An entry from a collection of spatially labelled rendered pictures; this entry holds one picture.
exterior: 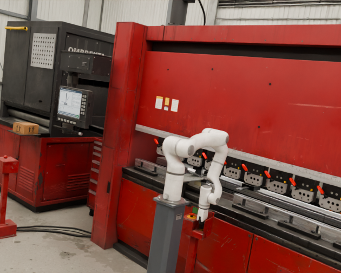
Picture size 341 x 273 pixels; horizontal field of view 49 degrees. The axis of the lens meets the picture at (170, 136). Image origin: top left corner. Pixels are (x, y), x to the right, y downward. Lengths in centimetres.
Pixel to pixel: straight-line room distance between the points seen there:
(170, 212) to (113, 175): 144
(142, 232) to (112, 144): 90
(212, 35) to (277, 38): 60
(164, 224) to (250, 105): 114
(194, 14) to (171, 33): 531
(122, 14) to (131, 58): 683
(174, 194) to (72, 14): 852
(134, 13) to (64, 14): 179
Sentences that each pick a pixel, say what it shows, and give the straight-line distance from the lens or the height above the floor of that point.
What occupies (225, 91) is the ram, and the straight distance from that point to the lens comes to 313.
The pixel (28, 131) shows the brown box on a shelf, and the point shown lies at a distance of 449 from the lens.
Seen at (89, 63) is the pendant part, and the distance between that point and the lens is 366.
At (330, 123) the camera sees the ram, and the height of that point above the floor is 165.
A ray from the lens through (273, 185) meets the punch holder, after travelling 290.
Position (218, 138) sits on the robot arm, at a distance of 266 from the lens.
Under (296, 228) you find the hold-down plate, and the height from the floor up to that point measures 90.
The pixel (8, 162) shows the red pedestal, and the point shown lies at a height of 79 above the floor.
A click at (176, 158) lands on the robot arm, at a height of 128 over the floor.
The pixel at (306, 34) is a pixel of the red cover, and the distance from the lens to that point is 284.
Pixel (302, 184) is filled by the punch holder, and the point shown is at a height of 120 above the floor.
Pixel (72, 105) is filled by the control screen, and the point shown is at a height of 143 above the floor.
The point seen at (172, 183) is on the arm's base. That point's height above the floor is 113.
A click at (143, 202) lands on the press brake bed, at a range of 366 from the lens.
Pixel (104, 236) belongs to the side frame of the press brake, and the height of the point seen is 14.
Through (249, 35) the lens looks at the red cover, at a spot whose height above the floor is 222.
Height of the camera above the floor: 175
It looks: 8 degrees down
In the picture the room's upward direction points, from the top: 8 degrees clockwise
